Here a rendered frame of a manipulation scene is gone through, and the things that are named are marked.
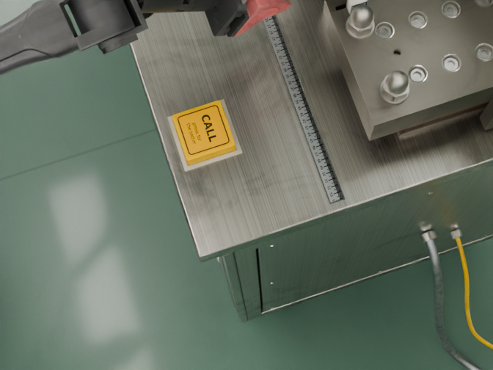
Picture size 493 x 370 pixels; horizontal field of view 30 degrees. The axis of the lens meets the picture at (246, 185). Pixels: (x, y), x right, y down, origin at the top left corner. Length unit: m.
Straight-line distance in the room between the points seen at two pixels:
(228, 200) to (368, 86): 0.25
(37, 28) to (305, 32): 0.45
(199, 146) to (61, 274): 1.00
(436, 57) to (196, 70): 0.34
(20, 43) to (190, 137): 0.32
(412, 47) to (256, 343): 1.08
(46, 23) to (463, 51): 0.51
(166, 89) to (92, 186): 0.95
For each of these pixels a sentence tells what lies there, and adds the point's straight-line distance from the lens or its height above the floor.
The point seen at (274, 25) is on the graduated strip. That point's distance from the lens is 1.32.
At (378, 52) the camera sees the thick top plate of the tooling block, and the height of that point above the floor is 1.03.
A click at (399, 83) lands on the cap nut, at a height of 1.07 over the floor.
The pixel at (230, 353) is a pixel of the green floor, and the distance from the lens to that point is 2.11.
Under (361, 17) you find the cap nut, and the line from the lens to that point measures 1.14.
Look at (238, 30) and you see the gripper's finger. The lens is 1.12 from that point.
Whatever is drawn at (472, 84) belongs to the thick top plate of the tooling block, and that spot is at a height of 1.03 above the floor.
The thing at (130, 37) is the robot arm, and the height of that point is 1.17.
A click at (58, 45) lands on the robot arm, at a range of 1.01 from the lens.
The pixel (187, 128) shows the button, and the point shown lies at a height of 0.92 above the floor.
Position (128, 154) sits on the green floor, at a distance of 2.22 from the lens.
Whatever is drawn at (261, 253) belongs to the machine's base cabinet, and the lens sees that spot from 1.35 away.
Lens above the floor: 2.10
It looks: 75 degrees down
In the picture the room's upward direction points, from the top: 6 degrees counter-clockwise
